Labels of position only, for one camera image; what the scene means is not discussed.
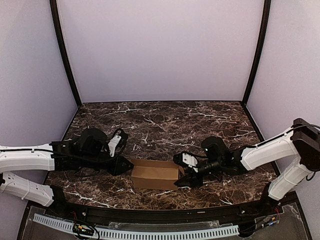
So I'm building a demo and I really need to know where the black curved front rail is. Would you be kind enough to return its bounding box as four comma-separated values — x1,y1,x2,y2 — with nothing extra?
27,186,301,237

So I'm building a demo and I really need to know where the white slotted cable duct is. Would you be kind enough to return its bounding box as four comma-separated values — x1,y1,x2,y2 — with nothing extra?
32,213,239,240

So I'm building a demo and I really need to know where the brown cardboard box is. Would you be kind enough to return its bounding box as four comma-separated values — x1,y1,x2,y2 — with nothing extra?
131,159,185,191

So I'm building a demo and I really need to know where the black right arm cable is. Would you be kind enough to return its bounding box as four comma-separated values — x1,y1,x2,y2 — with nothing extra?
259,124,320,182

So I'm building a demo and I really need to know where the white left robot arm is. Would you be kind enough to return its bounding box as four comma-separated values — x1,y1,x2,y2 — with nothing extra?
0,128,134,207

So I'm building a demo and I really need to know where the black corner post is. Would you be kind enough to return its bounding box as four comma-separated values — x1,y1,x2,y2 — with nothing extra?
49,0,82,109
241,0,272,108

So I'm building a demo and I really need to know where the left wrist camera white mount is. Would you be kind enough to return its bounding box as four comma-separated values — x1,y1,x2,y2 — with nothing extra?
108,128,128,158

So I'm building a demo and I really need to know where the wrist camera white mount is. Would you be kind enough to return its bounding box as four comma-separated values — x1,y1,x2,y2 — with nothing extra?
173,151,199,173
108,128,128,158

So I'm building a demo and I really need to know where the black right corner post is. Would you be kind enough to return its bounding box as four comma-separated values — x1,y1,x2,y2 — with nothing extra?
241,0,272,108

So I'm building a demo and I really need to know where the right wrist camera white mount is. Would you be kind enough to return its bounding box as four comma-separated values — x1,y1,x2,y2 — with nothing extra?
173,151,199,173

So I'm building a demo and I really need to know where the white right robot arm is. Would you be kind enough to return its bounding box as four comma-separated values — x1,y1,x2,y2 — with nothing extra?
173,118,320,202

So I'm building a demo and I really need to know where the right green circuit board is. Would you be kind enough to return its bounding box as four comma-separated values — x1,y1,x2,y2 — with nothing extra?
255,215,280,228

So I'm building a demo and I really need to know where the black left corner post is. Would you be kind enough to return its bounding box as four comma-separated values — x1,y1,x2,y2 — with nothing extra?
49,0,82,109

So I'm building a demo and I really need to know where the green circuit board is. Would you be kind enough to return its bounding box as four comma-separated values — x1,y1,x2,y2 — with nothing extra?
72,223,95,236
255,215,280,228

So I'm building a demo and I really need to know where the left green circuit board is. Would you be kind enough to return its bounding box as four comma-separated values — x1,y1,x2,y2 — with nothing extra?
72,223,95,236

